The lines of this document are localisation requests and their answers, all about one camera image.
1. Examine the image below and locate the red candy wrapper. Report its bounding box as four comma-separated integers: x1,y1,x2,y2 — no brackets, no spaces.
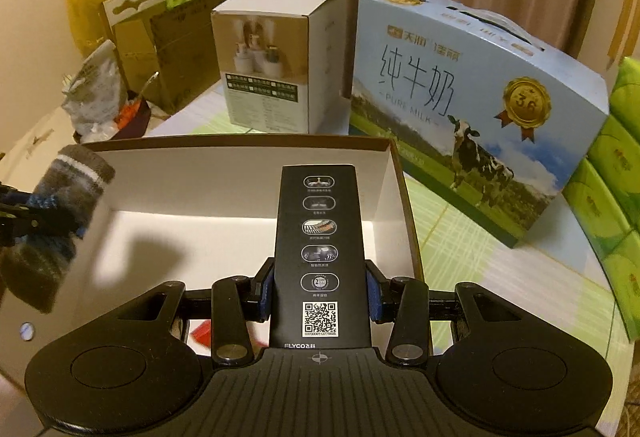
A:
186,320,269,353

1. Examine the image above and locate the black shaver box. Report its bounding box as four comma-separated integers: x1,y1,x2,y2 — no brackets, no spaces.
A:
269,165,371,349

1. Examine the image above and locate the small white pill bottle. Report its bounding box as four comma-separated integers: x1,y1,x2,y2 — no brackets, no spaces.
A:
18,322,36,342

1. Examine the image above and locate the brown cardboard storage box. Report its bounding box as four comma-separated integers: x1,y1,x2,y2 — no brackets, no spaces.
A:
1,134,422,383

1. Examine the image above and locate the crumpled silver bag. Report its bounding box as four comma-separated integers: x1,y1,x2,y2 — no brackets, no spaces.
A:
62,40,127,137

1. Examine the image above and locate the dark wooden tray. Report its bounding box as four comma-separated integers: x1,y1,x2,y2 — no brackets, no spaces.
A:
72,92,152,145

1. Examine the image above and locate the checked tablecloth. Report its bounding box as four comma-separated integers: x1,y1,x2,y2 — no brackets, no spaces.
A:
144,80,637,437

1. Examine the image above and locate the blue milk carton box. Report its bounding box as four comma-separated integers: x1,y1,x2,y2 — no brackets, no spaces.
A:
349,0,608,246

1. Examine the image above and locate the brown cardboard carton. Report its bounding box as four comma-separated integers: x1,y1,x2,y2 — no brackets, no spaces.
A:
110,0,227,113

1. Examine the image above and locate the green tissue pack stack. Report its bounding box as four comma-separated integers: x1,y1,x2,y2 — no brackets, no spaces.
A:
564,57,640,342

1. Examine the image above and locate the humidifier product box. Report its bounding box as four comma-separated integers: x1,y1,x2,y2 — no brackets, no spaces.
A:
212,0,346,134

